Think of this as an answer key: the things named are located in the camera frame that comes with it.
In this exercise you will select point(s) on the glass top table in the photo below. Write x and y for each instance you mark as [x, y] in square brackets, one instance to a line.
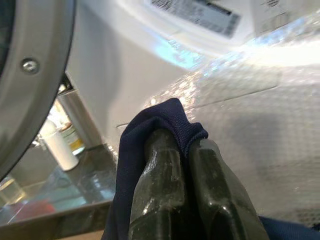
[62, 190]

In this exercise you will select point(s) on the white washing machine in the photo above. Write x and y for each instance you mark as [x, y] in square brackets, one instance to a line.
[112, 62]

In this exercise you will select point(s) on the jar with yellow contents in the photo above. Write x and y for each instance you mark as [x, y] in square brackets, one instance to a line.
[73, 142]

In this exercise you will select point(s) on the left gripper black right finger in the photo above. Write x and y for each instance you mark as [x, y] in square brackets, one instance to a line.
[225, 200]

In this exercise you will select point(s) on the white plastic bottle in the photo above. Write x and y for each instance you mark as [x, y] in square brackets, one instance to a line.
[60, 147]

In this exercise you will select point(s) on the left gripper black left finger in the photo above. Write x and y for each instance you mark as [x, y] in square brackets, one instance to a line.
[160, 190]

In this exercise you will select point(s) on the navy blue cloth garment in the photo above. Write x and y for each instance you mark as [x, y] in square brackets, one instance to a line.
[130, 150]

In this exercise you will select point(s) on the grey round washer door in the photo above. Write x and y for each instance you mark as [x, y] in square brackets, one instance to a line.
[37, 100]

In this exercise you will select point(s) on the black and white label sticker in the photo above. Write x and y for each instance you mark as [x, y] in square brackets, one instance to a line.
[197, 15]

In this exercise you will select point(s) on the white paper label sticker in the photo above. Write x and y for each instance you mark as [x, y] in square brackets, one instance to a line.
[275, 15]

